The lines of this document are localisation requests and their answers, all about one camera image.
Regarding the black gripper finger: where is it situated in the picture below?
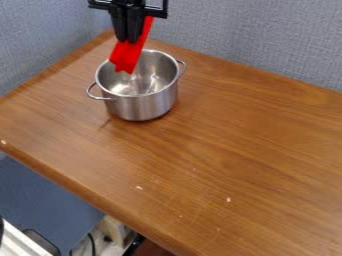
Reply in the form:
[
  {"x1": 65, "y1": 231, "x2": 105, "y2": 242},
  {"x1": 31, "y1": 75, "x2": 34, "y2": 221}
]
[
  {"x1": 110, "y1": 5, "x2": 127, "y2": 42},
  {"x1": 127, "y1": 6, "x2": 145, "y2": 43}
]

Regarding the red plastic block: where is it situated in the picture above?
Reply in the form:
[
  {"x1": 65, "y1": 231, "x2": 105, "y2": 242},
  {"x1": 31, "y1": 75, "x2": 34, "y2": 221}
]
[{"x1": 109, "y1": 16, "x2": 154, "y2": 74}]

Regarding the white clutter under table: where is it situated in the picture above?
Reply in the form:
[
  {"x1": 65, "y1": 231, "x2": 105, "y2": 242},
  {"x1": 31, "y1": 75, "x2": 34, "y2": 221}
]
[{"x1": 69, "y1": 215, "x2": 145, "y2": 256}]

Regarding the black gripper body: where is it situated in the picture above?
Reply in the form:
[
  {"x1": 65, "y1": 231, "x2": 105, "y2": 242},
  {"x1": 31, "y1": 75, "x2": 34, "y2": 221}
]
[{"x1": 87, "y1": 0, "x2": 169, "y2": 19}]

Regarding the stainless steel pot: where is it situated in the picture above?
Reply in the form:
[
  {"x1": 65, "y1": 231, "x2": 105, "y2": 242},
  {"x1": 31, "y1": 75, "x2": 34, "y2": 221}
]
[{"x1": 86, "y1": 49, "x2": 188, "y2": 121}]

